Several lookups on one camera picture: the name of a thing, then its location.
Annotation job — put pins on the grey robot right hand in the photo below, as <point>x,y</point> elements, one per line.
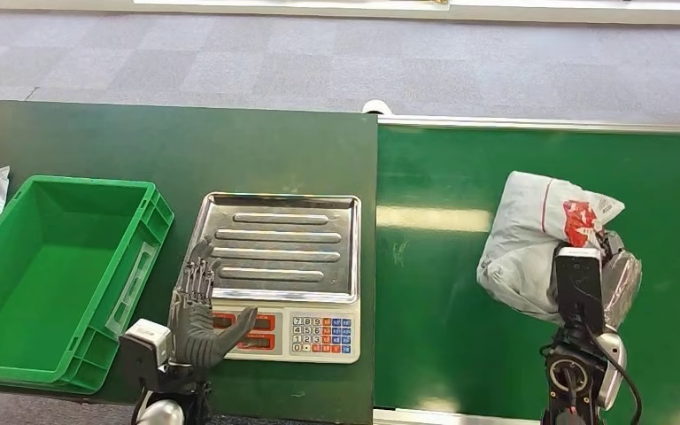
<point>621,281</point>

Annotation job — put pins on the steel weighing pan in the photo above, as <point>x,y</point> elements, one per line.
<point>281,234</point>

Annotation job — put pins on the green plastic crate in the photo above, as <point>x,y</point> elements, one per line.
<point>41,281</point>

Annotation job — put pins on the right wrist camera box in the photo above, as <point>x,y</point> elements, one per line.
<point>579,287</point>

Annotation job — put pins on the grey mailer bag red print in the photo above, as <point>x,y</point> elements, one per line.
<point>522,240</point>

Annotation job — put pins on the white conveyor roller end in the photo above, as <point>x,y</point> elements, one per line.
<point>377,107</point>

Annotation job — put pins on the white electronic scale body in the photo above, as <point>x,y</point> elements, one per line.
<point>316,334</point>

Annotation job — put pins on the green conveyor belt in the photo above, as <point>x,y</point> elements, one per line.
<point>434,281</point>

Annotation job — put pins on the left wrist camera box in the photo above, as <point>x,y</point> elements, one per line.
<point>146,346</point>

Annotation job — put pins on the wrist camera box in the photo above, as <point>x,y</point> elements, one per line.
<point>579,287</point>
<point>146,346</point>

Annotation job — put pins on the silver conveyor side rail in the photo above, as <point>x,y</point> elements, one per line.
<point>551,124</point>
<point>434,418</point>

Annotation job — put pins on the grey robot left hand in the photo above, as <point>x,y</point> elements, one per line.
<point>193,334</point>

